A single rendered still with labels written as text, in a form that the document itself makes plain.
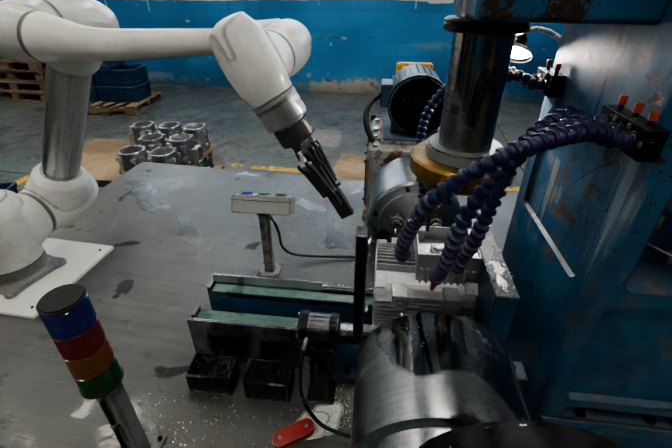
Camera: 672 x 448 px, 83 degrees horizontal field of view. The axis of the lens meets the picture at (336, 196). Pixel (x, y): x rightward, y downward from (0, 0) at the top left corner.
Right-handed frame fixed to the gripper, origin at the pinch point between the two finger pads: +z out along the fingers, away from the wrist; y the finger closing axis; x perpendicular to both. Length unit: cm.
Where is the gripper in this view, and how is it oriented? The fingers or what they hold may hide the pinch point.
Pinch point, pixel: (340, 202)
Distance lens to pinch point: 82.0
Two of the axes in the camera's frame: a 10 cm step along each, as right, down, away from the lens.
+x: -8.6, 3.9, 3.4
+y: 1.2, -4.9, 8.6
